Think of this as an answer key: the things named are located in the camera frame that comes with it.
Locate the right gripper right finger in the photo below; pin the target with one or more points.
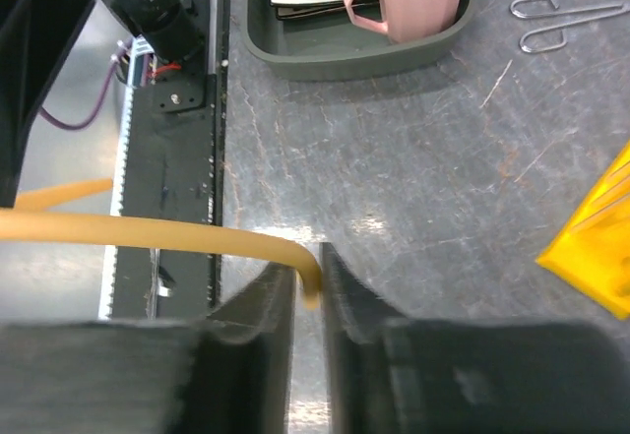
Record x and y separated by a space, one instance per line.
374 377

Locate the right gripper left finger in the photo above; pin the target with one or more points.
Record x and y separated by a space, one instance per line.
238 381

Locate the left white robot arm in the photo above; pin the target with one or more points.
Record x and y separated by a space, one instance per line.
36 38

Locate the yellow test tube rack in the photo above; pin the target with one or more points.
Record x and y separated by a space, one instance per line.
591 251

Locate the dark green tray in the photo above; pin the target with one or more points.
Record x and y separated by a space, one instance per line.
330 48

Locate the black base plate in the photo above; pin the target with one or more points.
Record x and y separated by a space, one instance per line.
174 171

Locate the slotted cable duct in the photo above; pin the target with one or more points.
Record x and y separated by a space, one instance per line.
139 47

